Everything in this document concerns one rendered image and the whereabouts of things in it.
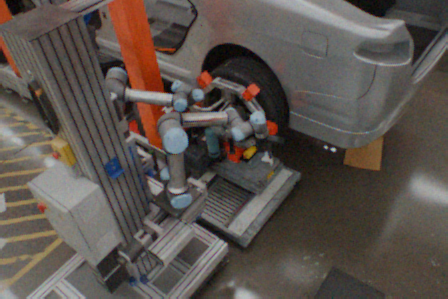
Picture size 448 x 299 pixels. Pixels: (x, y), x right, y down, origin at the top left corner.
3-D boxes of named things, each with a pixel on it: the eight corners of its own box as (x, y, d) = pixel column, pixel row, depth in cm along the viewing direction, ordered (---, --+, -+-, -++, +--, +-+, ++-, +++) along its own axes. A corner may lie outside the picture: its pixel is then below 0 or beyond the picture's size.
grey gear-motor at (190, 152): (231, 157, 381) (228, 128, 357) (202, 186, 357) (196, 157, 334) (216, 149, 390) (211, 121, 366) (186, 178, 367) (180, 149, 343)
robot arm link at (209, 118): (150, 124, 221) (233, 120, 243) (156, 137, 214) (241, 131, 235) (153, 106, 215) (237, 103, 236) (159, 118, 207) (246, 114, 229)
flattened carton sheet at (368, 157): (384, 130, 399) (384, 127, 397) (379, 171, 362) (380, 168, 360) (351, 125, 408) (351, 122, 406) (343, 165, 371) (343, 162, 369)
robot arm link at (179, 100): (100, 88, 233) (188, 100, 241) (103, 77, 241) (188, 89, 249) (100, 105, 241) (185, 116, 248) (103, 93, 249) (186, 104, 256)
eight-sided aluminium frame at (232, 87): (266, 152, 310) (264, 92, 274) (261, 157, 306) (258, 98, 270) (209, 127, 337) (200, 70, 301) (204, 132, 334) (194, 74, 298)
